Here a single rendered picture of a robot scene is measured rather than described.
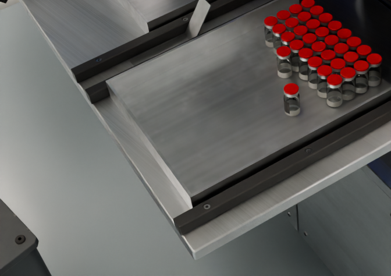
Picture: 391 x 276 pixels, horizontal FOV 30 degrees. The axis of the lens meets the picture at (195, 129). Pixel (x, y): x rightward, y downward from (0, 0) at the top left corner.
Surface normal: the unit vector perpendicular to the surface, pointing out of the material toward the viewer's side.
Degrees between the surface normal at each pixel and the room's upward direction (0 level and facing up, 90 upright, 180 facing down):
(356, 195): 90
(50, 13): 0
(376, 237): 90
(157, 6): 0
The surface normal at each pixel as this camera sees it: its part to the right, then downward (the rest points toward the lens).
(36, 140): -0.14, -0.66
